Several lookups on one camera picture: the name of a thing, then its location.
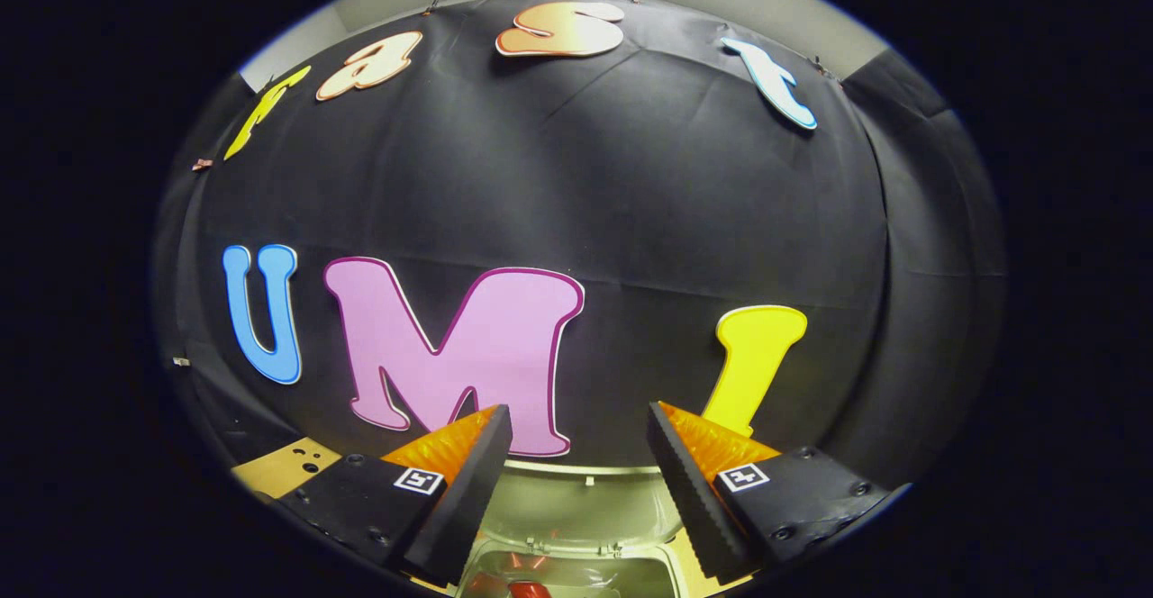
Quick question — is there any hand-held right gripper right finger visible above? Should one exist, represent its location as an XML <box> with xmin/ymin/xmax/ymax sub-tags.
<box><xmin>647</xmin><ymin>401</ymin><xmax>911</xmax><ymax>584</ymax></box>

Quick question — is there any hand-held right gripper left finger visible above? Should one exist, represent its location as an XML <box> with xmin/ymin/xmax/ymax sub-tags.
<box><xmin>270</xmin><ymin>403</ymin><xmax>513</xmax><ymax>588</ymax></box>

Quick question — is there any cream desktop garbage bin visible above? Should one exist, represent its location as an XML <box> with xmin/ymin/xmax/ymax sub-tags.
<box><xmin>450</xmin><ymin>457</ymin><xmax>699</xmax><ymax>598</ymax></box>

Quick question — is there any black backdrop cloth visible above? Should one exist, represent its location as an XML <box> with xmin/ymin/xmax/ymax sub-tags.
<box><xmin>151</xmin><ymin>0</ymin><xmax>1008</xmax><ymax>491</ymax></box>

